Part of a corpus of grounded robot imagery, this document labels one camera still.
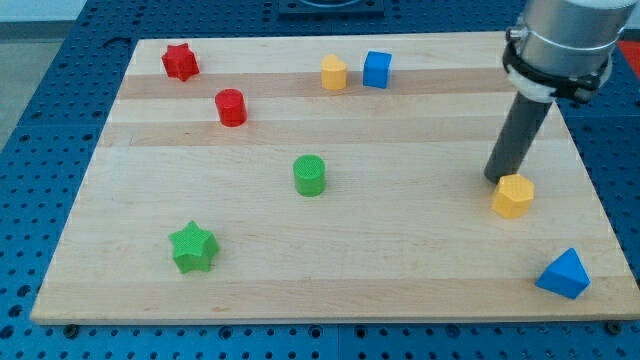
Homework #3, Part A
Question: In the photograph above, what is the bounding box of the blue cube block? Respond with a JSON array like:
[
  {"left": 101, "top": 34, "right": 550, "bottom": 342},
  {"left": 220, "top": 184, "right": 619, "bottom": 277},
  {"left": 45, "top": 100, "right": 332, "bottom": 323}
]
[{"left": 362, "top": 51, "right": 392, "bottom": 89}]

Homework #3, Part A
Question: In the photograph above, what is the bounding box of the black mounting plate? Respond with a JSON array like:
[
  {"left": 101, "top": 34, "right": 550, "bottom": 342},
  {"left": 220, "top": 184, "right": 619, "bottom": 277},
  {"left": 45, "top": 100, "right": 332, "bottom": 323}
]
[{"left": 277, "top": 0, "right": 385, "bottom": 16}]

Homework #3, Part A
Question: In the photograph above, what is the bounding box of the green cylinder block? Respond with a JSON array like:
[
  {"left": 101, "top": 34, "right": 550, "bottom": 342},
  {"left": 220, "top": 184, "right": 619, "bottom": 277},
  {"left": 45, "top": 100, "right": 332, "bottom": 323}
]
[{"left": 293, "top": 154, "right": 326, "bottom": 197}]

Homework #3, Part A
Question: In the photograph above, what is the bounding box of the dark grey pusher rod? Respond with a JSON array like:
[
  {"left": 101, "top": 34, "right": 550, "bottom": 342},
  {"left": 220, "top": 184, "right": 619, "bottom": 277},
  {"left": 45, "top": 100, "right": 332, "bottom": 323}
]
[{"left": 484, "top": 92, "right": 551, "bottom": 184}]

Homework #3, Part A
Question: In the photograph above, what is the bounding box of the wooden board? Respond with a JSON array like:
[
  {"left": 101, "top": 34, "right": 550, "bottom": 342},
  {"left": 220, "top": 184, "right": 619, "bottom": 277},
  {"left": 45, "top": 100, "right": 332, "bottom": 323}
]
[{"left": 31, "top": 32, "right": 639, "bottom": 325}]

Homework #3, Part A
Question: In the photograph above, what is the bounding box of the red cylinder block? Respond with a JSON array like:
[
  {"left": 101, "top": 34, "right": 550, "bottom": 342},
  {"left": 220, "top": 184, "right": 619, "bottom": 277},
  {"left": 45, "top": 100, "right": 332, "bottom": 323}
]
[{"left": 214, "top": 88, "right": 248, "bottom": 127}]

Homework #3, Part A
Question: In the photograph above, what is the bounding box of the blue triangle block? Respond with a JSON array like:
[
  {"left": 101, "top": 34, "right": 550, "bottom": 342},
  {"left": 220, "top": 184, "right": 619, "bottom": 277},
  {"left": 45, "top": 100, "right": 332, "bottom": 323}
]
[{"left": 535, "top": 248, "right": 591, "bottom": 300}]

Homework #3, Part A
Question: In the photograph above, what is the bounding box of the yellow hexagon block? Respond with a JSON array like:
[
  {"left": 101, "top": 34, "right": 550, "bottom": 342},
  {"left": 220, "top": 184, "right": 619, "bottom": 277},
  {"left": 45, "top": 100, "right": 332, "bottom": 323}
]
[{"left": 491, "top": 174, "right": 535, "bottom": 219}]

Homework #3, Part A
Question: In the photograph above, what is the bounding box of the yellow heart block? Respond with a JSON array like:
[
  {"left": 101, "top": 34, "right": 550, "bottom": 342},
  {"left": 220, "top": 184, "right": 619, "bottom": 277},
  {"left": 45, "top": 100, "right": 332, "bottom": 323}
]
[{"left": 321, "top": 54, "right": 348, "bottom": 90}]

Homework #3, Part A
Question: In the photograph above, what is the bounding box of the green star block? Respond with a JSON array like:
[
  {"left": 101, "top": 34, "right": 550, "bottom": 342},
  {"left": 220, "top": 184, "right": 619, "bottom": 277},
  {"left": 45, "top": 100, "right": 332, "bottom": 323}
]
[{"left": 168, "top": 221, "right": 219, "bottom": 274}]

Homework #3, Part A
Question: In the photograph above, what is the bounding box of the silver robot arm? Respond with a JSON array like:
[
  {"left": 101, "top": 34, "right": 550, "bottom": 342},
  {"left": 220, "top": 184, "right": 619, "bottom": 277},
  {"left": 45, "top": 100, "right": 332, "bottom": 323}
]
[{"left": 484, "top": 0, "right": 638, "bottom": 183}]

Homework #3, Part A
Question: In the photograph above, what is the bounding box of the red star block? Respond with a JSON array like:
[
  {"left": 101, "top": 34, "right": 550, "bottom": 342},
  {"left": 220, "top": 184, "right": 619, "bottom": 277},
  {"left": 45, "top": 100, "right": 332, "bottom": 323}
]
[{"left": 161, "top": 43, "right": 200, "bottom": 82}]

